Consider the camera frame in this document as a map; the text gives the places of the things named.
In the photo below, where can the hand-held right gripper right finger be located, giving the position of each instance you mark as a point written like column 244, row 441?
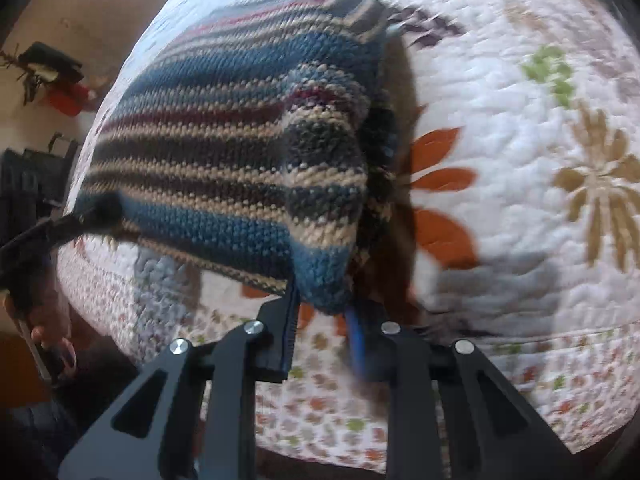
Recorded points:
column 356, row 340

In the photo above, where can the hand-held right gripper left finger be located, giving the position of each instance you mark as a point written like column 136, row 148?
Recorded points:
column 289, row 330

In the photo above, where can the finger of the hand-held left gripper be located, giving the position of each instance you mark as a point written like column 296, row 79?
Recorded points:
column 65, row 225

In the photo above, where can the striped knit sweater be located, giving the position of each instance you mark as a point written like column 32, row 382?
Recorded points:
column 215, row 150

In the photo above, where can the person's left hand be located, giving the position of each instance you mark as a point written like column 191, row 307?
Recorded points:
column 52, row 320

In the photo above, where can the black crate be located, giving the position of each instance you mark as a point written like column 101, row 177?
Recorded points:
column 30, row 185

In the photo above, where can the red box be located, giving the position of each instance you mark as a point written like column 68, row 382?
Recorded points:
column 67, row 99

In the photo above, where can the floral quilted bedspread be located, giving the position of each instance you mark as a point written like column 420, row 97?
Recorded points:
column 500, row 185

